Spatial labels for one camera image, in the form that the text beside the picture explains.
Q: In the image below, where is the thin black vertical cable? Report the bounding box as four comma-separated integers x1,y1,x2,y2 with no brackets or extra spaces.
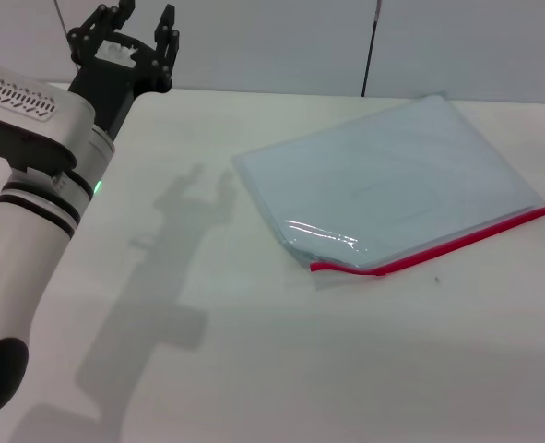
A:
361,0,384,98

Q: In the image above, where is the black silver wrist camera box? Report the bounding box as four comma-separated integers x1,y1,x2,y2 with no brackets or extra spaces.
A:
0,58,96,174

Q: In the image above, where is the clear red-zip document bag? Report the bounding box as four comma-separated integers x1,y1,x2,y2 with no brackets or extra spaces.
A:
231,93,545,292

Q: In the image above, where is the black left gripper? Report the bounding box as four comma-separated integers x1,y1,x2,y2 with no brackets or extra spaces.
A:
66,0,182,138

